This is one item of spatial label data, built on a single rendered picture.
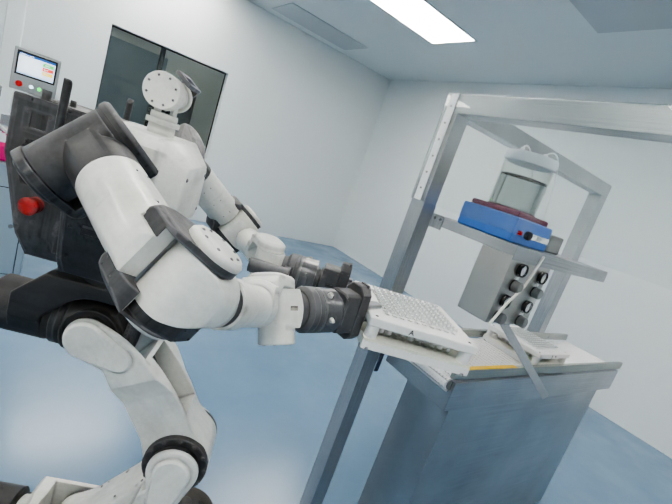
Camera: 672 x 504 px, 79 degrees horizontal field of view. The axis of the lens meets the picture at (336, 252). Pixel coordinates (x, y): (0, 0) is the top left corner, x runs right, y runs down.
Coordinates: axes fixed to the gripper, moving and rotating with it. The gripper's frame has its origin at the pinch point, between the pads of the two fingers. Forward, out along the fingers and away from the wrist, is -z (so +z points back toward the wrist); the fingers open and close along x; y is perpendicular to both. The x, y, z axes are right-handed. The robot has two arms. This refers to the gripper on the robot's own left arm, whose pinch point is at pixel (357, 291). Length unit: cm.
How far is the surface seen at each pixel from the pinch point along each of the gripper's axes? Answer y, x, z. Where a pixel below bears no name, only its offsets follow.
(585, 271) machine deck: -40, -19, -74
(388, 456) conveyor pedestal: -39, 68, -35
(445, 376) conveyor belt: -20.0, 22.9, -36.0
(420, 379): -28, 30, -32
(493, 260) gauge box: -17.9, -15.5, -35.4
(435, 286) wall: -425, 83, -141
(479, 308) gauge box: -16.3, -1.4, -36.2
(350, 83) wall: -573, -149, 50
